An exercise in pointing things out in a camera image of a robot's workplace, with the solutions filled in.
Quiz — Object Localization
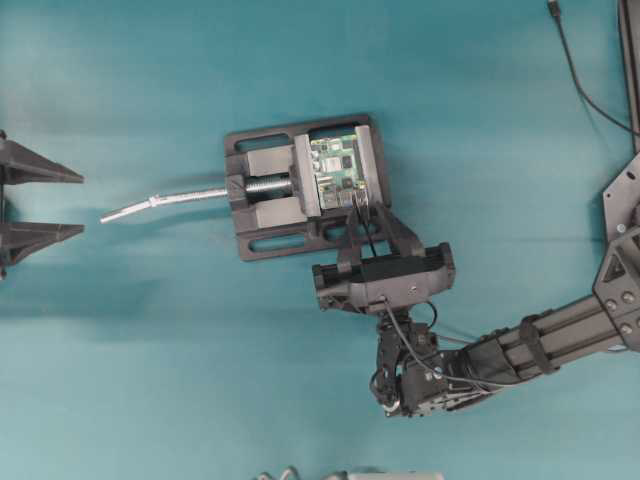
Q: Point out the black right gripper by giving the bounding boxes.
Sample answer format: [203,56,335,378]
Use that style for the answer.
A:
[312,203,455,315]

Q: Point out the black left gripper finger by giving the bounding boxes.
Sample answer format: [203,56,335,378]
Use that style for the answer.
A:
[1,130,84,184]
[1,222,84,278]

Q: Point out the black USB cable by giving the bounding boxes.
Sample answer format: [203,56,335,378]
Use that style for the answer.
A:
[546,0,640,136]

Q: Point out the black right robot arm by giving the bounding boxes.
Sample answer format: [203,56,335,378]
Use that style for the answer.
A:
[313,160,639,417]

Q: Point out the green single-board computer PCB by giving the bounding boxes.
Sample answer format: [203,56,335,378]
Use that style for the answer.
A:
[310,134,369,211]

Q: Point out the black bench vise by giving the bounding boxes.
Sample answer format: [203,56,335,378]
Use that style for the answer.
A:
[224,113,392,261]

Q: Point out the silver threaded vise screw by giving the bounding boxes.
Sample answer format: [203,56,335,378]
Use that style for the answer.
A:
[100,176,292,224]

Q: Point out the grey device at bottom edge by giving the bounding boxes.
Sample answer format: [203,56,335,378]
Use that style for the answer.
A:
[257,452,444,480]

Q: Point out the black aluminium frame rail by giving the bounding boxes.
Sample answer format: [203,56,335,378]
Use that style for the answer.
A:
[618,0,639,131]

